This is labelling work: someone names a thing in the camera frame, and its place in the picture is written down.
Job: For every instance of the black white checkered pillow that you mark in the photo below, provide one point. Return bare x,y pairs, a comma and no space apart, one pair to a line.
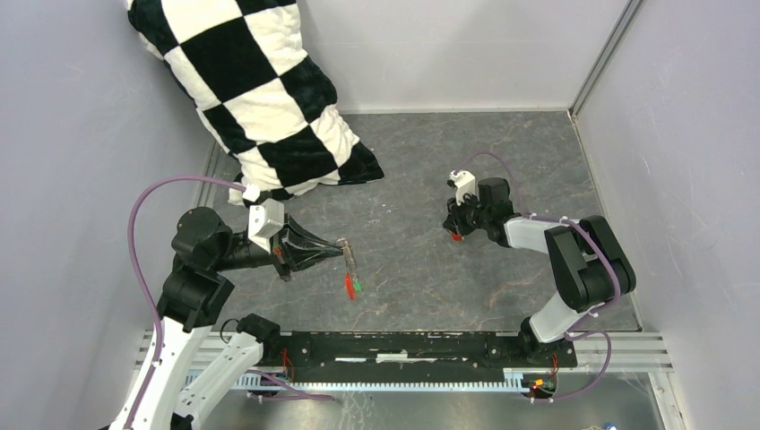
257,91

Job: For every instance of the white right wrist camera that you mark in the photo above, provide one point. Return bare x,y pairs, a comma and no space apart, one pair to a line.
465,185

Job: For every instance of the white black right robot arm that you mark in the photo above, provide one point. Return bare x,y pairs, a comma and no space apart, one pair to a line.
588,264

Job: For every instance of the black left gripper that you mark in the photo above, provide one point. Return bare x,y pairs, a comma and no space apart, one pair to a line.
297,247

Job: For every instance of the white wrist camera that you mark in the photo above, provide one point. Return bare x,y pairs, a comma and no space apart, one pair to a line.
465,185
266,217

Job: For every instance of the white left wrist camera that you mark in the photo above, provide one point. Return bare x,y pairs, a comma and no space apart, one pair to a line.
266,217

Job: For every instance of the silver keyring with red tool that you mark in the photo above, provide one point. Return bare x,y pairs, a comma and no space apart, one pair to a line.
351,275

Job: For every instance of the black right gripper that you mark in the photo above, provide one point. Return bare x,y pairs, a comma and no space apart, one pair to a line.
453,220

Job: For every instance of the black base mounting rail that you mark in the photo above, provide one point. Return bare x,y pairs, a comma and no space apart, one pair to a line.
411,356

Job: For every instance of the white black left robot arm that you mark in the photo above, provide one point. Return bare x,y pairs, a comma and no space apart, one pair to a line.
190,303

